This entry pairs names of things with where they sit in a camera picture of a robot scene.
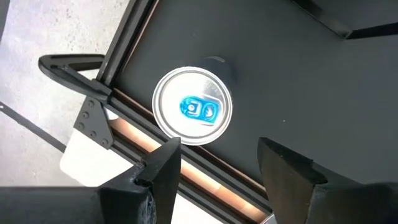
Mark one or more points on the black aluminium table frame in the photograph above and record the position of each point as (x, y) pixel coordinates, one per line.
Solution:
(127, 34)

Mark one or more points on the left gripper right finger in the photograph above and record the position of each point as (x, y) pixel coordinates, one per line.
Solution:
(289, 193)

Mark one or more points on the black table mat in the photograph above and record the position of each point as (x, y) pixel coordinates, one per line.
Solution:
(295, 77)

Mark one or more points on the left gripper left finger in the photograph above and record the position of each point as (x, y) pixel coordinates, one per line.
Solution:
(158, 193)

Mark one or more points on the blue silver Red Bull can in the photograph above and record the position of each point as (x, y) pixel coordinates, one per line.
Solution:
(192, 105)

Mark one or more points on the black corner gusset plate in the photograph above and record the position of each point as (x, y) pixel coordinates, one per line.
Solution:
(93, 124)

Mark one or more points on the black loop bracket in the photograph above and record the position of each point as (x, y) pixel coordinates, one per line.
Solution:
(76, 81)

